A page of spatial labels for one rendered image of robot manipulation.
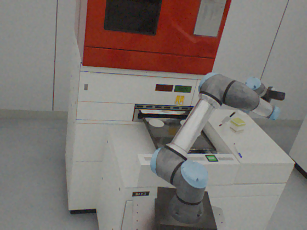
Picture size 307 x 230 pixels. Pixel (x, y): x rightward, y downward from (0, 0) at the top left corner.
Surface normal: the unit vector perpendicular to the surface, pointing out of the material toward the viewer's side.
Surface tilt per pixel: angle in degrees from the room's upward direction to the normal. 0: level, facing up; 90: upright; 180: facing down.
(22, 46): 90
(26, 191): 0
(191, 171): 6
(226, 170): 90
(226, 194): 90
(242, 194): 90
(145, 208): 0
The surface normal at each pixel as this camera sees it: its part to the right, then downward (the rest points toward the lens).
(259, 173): 0.25, 0.50
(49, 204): 0.18, -0.87
